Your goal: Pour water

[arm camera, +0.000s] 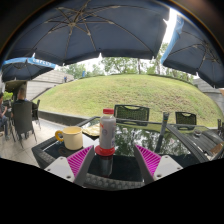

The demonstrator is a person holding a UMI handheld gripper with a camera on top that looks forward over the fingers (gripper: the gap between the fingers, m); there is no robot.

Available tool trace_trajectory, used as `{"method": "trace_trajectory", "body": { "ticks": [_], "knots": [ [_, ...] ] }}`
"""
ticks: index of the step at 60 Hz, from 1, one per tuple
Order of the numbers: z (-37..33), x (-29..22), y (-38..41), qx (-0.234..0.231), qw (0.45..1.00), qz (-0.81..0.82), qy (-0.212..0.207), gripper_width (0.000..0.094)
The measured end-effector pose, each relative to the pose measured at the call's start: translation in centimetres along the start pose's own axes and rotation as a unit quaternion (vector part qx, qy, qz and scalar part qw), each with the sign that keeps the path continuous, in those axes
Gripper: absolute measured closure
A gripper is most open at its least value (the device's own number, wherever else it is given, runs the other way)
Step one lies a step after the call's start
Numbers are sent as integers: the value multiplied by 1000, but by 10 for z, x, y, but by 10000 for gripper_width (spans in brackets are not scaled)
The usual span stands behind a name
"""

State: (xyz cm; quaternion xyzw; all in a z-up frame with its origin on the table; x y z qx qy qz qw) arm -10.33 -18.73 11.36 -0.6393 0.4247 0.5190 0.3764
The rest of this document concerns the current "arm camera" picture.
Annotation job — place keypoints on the small dark ashtray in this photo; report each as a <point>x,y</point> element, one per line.
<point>198,132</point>

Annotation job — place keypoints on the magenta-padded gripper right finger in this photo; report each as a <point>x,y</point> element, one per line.
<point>165,166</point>

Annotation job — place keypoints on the person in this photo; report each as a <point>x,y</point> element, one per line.
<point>21,96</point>
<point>3,116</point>

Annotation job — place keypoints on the yellow crumpled packet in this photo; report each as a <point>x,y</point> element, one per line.
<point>91,130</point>

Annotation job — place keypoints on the red-capped clear drink bottle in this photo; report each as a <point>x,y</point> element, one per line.
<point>107,131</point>

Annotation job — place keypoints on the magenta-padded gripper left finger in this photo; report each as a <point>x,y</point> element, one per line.
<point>62,166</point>

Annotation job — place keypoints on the large navy patio umbrella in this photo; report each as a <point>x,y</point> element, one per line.
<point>100,30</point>

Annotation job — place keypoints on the navy umbrella with blue trim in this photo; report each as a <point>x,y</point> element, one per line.
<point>23,68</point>

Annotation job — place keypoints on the flat round red coaster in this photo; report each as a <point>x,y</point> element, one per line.
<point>104,152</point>

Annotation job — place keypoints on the dark wicker patio chair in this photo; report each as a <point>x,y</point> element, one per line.
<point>22,120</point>

